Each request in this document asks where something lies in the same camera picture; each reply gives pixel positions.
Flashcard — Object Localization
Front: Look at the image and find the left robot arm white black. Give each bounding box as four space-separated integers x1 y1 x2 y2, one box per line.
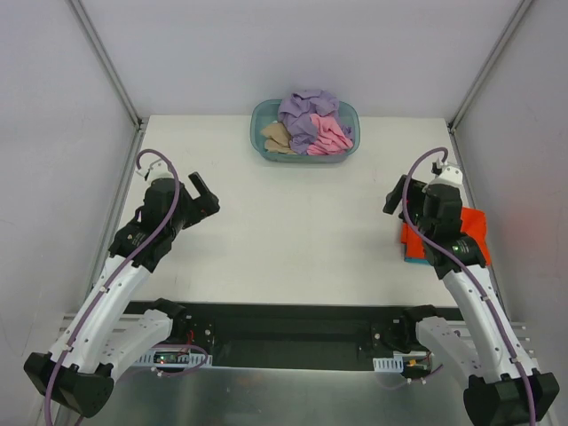
24 172 220 418

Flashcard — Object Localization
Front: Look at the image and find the beige t shirt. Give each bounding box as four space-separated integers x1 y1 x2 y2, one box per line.
260 122 296 154

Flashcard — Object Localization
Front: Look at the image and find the aluminium frame post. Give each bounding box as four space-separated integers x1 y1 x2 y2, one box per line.
447 0 534 135
67 0 146 129

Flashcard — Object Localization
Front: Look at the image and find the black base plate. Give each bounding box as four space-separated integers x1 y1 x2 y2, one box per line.
126 302 467 370

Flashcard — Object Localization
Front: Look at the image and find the right white cable duct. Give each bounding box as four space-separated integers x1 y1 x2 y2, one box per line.
373 356 405 374

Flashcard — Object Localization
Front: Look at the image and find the pink t shirt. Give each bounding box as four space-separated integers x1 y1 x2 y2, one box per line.
307 114 354 156

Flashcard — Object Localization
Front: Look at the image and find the left aluminium frame post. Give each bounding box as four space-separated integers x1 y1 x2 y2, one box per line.
67 0 146 129

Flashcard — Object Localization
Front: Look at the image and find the purple t shirt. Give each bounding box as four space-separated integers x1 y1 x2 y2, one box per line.
278 90 352 155

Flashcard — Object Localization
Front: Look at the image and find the teal plastic basket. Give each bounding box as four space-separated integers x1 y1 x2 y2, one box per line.
249 99 361 165

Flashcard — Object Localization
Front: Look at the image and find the teal folded t shirt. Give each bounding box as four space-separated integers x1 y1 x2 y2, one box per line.
404 256 430 265

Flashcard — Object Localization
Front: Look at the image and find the left white cable duct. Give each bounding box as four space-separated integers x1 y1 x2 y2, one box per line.
132 349 213 368

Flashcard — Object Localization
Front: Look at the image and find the right aluminium frame post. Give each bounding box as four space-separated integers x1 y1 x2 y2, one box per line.
447 0 534 135

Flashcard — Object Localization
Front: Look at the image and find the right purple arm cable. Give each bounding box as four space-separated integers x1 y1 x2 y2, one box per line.
404 146 540 426

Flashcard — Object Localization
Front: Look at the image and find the white cable duct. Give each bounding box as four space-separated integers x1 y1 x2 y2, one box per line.
132 349 213 368
373 356 405 374

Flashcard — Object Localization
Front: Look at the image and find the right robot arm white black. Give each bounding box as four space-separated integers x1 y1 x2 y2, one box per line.
380 175 560 425

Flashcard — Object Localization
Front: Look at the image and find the orange folded t shirt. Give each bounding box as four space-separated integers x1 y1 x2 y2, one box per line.
400 208 491 264

